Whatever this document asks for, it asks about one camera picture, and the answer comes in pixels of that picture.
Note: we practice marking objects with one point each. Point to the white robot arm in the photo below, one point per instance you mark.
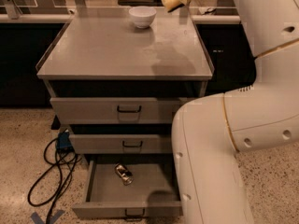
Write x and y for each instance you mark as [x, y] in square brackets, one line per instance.
[208, 132]

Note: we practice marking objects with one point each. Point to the grey metal drawer cabinet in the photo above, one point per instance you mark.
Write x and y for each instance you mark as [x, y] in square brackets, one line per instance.
[102, 54]

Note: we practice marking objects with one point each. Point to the grey middle drawer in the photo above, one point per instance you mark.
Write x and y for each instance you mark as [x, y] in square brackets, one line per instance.
[121, 143]

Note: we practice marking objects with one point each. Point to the grey drawer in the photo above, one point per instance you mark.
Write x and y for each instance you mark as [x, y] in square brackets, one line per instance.
[116, 110]
[121, 143]
[153, 193]

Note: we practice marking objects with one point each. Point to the grey top drawer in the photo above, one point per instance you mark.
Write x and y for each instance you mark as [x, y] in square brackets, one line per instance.
[116, 110]

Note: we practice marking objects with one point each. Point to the grey bottom drawer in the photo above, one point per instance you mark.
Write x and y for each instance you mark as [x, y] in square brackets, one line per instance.
[153, 193]

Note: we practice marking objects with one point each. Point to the white ceramic bowl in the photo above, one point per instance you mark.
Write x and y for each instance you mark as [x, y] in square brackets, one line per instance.
[142, 17]

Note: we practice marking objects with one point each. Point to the crushed shiny metal can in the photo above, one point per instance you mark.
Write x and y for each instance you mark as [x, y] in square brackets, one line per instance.
[124, 174]

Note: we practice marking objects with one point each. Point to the blue power adapter box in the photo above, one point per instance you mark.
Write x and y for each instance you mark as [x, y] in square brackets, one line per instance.
[63, 143]

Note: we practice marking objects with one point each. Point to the blue tape floor marker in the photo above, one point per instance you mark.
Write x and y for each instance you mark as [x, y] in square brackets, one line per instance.
[49, 220]

